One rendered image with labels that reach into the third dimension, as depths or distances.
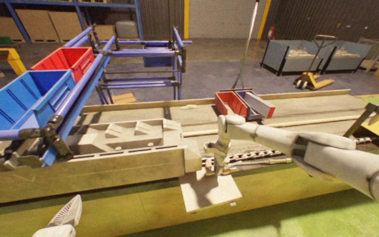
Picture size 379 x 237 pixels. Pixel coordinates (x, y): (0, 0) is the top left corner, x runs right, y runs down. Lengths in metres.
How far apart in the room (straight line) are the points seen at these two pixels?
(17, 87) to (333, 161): 1.02
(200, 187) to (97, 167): 0.53
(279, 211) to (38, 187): 1.87
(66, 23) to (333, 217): 10.82
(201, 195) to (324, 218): 1.51
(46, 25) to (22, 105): 9.93
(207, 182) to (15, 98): 0.91
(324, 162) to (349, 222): 1.86
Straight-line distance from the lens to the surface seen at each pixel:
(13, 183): 1.08
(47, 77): 0.93
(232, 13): 11.78
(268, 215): 1.87
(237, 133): 0.57
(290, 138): 0.50
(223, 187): 0.91
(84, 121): 1.60
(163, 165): 0.83
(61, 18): 10.38
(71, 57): 1.19
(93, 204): 1.13
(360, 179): 0.40
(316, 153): 0.45
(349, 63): 7.18
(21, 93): 0.89
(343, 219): 2.27
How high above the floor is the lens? 1.58
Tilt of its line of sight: 37 degrees down
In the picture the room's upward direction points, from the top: 2 degrees clockwise
